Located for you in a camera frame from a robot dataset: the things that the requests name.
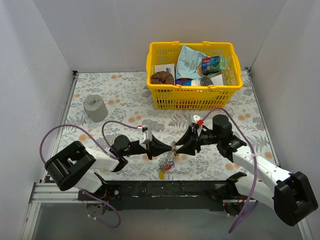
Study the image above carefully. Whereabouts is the yellow key tag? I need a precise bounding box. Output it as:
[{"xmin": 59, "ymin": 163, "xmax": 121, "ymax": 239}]
[{"xmin": 159, "ymin": 170, "xmax": 165, "ymax": 180}]

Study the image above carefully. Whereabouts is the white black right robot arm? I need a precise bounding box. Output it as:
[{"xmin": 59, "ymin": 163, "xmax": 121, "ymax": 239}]
[{"xmin": 176, "ymin": 114, "xmax": 319, "ymax": 226}]

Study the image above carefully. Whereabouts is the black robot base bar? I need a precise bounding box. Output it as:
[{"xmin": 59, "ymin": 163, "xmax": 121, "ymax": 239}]
[{"xmin": 77, "ymin": 179, "xmax": 258, "ymax": 212}]

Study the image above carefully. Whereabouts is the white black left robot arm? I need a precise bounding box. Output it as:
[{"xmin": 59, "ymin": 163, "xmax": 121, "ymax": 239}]
[{"xmin": 45, "ymin": 130, "xmax": 172, "ymax": 200}]

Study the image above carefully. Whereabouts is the yellow plastic shopping basket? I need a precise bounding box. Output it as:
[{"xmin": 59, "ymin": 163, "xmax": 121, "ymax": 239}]
[{"xmin": 146, "ymin": 41, "xmax": 243, "ymax": 110}]

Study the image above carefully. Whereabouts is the floral patterned table mat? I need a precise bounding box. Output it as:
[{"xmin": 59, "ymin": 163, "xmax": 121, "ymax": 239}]
[{"xmin": 58, "ymin": 70, "xmax": 279, "ymax": 181}]

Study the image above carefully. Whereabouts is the grey cylinder block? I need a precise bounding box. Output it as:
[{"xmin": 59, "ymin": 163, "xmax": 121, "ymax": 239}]
[{"xmin": 83, "ymin": 94, "xmax": 108, "ymax": 123}]

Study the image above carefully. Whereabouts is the white paper item in basket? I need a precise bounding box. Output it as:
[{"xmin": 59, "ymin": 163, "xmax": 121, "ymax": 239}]
[{"xmin": 200, "ymin": 74, "xmax": 225, "ymax": 87}]

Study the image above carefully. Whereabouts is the brown round pouch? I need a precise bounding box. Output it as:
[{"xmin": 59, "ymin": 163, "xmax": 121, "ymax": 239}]
[{"xmin": 150, "ymin": 71, "xmax": 175, "ymax": 85}]

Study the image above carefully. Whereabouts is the light blue chips bag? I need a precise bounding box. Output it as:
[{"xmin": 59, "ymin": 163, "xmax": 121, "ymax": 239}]
[{"xmin": 175, "ymin": 44, "xmax": 209, "ymax": 80}]

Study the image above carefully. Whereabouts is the white box in basket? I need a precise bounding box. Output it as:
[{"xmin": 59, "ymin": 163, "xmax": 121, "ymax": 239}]
[{"xmin": 154, "ymin": 63, "xmax": 175, "ymax": 76}]

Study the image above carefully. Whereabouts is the green sponge pack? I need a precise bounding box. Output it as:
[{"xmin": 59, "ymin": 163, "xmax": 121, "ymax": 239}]
[{"xmin": 201, "ymin": 55, "xmax": 227, "ymax": 74}]

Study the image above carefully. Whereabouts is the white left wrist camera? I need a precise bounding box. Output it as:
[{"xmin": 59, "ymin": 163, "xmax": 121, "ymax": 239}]
[{"xmin": 137, "ymin": 125, "xmax": 153, "ymax": 149}]

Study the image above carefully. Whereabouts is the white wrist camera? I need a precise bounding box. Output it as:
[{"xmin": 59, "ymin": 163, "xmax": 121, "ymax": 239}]
[
  {"xmin": 188, "ymin": 115, "xmax": 204, "ymax": 136},
  {"xmin": 137, "ymin": 125, "xmax": 153, "ymax": 149}
]

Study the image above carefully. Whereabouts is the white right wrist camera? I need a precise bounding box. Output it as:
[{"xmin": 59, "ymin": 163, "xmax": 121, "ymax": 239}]
[{"xmin": 188, "ymin": 115, "xmax": 204, "ymax": 136}]

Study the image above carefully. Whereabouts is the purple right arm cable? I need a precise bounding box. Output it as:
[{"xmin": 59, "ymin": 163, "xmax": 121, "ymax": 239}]
[{"xmin": 202, "ymin": 107, "xmax": 260, "ymax": 235}]

